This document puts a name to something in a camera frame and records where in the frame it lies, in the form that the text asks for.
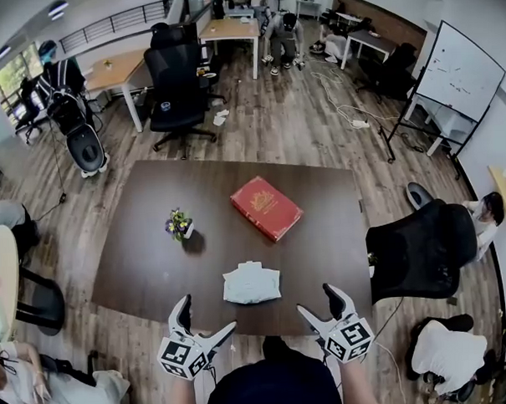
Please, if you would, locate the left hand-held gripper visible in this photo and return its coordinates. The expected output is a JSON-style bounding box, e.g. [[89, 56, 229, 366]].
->
[[154, 291, 241, 383]]

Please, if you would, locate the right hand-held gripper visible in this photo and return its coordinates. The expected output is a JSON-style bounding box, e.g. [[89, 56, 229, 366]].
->
[[295, 280, 376, 366]]

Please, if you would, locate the white cloth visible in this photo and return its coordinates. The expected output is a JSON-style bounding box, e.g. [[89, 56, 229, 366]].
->
[[221, 258, 283, 304]]

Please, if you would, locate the person's right forearm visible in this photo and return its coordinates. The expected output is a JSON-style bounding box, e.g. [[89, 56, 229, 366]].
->
[[339, 356, 380, 404]]

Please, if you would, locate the person's left forearm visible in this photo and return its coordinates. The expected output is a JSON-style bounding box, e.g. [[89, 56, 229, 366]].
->
[[166, 377, 200, 404]]

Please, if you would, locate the person's dark shirt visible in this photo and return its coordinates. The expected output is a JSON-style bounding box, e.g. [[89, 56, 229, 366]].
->
[[200, 332, 345, 404]]

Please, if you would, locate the small potted purple flower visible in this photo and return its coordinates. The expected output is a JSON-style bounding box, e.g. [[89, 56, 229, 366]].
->
[[164, 207, 195, 243]]

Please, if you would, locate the black mesh office chair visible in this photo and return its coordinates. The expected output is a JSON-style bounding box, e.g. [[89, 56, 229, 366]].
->
[[363, 179, 481, 306]]

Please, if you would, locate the red hardcover book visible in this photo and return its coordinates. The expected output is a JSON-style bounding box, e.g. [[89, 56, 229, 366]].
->
[[228, 173, 306, 246]]

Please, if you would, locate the black oval backpack device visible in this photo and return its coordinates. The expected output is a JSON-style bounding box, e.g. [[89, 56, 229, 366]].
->
[[64, 121, 107, 175]]

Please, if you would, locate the black high-back office chair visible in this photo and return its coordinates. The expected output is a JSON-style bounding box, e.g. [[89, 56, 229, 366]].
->
[[141, 20, 229, 161]]

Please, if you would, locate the whiteboard on black stand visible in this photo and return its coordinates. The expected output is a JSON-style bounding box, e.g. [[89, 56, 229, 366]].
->
[[374, 17, 506, 180]]

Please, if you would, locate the light wooden desk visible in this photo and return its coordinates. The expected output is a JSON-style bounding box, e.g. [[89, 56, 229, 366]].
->
[[82, 49, 155, 136], [197, 16, 263, 82]]

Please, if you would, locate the dark desk with white legs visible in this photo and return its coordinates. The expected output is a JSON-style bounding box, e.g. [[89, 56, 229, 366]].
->
[[338, 27, 399, 71]]

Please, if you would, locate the black swivel chair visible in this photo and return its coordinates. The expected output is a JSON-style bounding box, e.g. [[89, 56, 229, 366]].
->
[[13, 75, 46, 146]]

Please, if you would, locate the small white side table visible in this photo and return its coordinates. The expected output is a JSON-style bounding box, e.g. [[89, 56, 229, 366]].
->
[[294, 0, 324, 20]]

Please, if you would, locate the window with green view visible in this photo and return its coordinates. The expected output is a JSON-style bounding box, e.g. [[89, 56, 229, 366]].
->
[[0, 42, 44, 113]]

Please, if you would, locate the black metal railing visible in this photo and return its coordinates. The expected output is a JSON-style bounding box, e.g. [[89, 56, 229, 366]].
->
[[58, 0, 171, 54]]

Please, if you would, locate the long white floor cable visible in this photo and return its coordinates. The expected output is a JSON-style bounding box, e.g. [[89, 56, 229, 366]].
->
[[309, 64, 401, 130]]

